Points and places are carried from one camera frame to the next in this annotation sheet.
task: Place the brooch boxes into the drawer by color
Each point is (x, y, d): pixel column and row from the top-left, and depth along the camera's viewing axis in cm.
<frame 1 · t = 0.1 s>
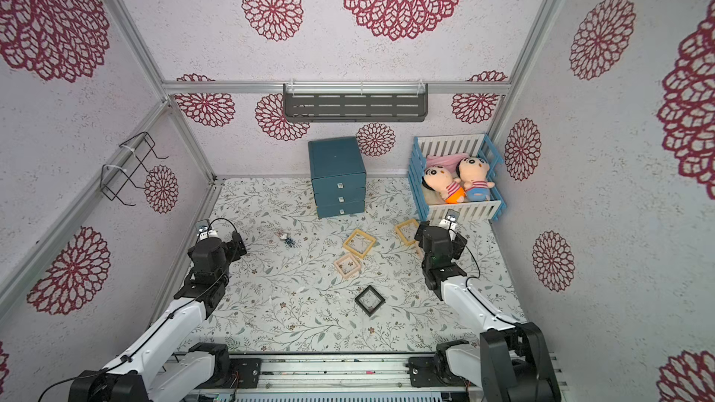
left hand: (221, 239, 84), fingers open
right hand: (445, 232, 87), fingers open
teal three-drawer cabinet: (338, 176, 94), point 22 cm above the table
plush doll orange shorts: (439, 179, 105), point 13 cm above the table
plush doll blue shorts: (472, 172, 103), point 16 cm above the table
large yellow brooch box: (354, 250, 99), on the table
yellow brooch box near crib: (400, 224, 107), on the table
small beige brooch box: (347, 265, 97), on the table
black brooch box centre: (370, 301, 89), on the table
small blue brooch: (289, 241, 102), on the table
pink crib blanket: (450, 161, 113), point 12 cm above the table

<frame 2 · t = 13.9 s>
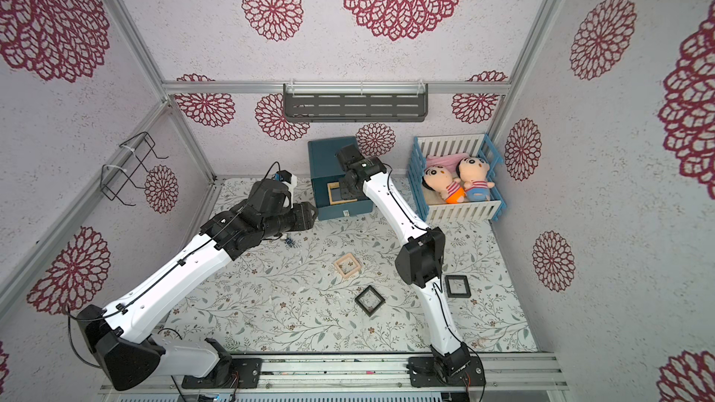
left hand: (309, 213, 74), fingers open
right hand: (361, 192, 92), fingers closed
large yellow brooch box: (334, 194, 93), point 18 cm above the table
black brooch box right: (462, 286, 91), on the table
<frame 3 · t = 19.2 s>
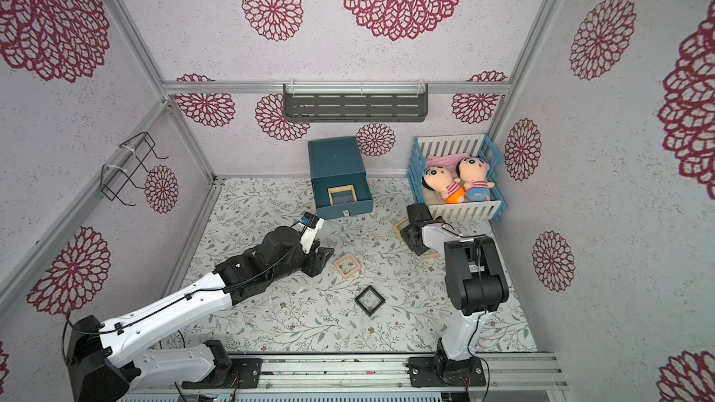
left hand: (324, 249, 75), fingers open
right hand: (413, 240, 99), fingers closed
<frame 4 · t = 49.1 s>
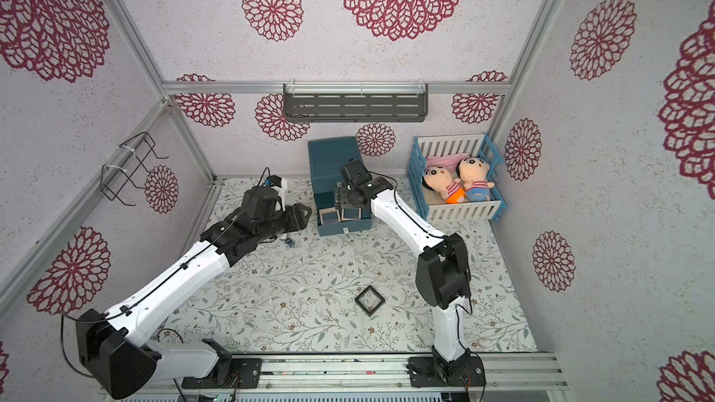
left hand: (302, 213, 78), fingers open
right hand: (357, 198, 90), fingers open
